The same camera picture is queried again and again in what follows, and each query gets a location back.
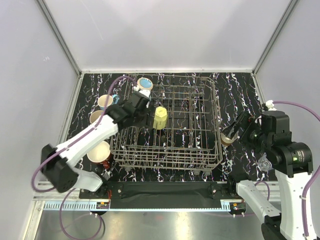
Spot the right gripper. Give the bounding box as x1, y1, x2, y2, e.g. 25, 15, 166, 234
222, 110, 272, 154

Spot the yellow-green mug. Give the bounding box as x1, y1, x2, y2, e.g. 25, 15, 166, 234
153, 106, 168, 130

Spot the blue butterfly mug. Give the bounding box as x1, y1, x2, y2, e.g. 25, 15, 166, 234
137, 77, 154, 91

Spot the light blue mug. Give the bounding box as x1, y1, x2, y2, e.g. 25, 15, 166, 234
97, 94, 120, 111

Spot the beige paper cup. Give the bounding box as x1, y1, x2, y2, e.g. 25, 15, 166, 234
89, 110, 104, 125

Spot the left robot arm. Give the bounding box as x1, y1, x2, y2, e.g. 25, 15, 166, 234
40, 90, 156, 199

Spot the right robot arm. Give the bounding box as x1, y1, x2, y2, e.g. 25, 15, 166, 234
221, 110, 319, 240

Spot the steel brown tumbler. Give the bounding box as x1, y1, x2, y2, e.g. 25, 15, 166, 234
220, 127, 239, 147

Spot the clear glass cup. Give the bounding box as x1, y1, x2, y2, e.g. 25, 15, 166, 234
257, 153, 273, 172

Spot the red mug cream interior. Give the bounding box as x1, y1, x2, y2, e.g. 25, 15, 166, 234
86, 141, 112, 170

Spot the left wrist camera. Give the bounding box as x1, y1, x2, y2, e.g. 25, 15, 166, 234
133, 86, 152, 102

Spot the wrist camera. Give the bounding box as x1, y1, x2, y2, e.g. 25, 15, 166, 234
133, 86, 152, 102
264, 100, 277, 111

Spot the grey wire dish rack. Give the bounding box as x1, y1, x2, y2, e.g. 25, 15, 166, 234
111, 73, 223, 175

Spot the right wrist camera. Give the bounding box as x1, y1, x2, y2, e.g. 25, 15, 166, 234
264, 100, 277, 111

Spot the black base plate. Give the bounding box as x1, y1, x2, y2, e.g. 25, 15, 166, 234
79, 181, 247, 201

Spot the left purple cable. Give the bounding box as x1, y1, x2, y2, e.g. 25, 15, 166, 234
32, 76, 138, 238

